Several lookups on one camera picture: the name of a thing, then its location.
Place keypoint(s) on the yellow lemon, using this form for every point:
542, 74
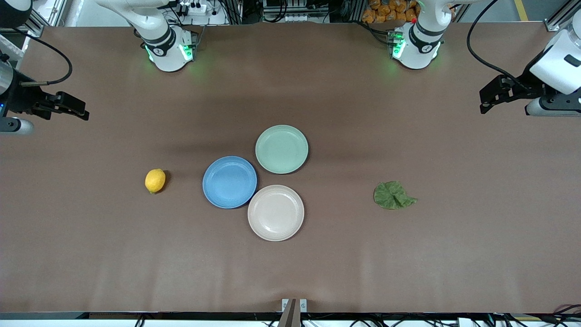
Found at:
155, 180

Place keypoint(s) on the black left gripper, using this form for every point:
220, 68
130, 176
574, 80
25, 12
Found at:
523, 89

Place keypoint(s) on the white power strip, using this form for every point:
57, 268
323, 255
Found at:
193, 7

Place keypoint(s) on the bag of orange fruit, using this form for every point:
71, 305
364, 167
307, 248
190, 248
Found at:
386, 11

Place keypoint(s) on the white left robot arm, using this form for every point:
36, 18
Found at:
560, 63

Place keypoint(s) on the beige plate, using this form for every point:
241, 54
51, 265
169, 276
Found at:
276, 212

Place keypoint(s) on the green lettuce leaf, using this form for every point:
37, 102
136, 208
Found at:
392, 195

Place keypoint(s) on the aluminium frame post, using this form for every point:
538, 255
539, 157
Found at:
560, 18
38, 20

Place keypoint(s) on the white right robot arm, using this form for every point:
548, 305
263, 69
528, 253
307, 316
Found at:
165, 43

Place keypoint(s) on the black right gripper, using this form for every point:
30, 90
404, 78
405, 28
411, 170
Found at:
22, 98

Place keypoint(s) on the green plate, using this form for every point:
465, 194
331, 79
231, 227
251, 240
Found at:
282, 149

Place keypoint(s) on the blue plate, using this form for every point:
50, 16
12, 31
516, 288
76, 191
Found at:
229, 182

